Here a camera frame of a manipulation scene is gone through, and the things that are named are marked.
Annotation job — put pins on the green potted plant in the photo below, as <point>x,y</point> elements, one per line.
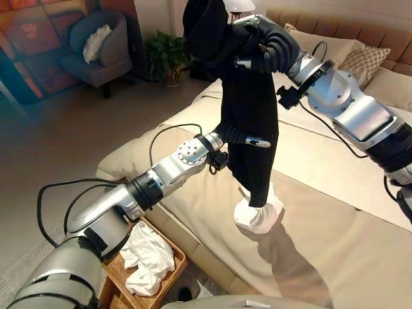
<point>165,53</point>

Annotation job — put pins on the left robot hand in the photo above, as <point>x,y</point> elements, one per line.
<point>232,133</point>

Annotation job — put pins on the grey armchair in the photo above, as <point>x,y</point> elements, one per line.
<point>109,69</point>

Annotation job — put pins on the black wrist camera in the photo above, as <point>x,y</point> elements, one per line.
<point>219,160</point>
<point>289,95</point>

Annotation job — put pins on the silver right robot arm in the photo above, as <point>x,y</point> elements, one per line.
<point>347,96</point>

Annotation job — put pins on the beige padded headboard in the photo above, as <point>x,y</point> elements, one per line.
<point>354,27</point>

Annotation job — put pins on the colourful wall painting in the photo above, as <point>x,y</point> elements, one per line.
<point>35,42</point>

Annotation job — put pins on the beige bed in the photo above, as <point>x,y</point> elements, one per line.
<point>322,231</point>

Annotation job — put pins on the crumpled white garment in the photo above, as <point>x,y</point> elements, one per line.
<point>146,254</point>

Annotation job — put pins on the black garment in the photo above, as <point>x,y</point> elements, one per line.
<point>248,96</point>

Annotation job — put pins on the patterned beige pillow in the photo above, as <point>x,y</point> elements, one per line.
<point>362,62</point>

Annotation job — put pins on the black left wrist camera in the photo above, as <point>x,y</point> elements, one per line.
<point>219,160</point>

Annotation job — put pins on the dark tall board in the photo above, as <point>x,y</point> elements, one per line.
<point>139,42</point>

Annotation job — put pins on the white cushion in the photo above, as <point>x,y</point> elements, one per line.
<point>95,43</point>

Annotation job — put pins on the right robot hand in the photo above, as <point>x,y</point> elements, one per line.
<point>278,45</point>

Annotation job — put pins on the silver robot torso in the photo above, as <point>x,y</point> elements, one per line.
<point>241,304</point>

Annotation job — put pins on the white lamp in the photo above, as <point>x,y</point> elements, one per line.
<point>238,4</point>

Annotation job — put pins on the woven wicker basket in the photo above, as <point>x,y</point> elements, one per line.
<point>175,260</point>

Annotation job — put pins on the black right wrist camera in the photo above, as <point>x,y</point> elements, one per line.
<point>289,95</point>

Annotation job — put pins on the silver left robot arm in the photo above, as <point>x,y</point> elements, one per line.
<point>180,167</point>

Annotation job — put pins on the plain beige pillow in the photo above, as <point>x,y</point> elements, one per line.
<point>325,43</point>
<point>391,90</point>

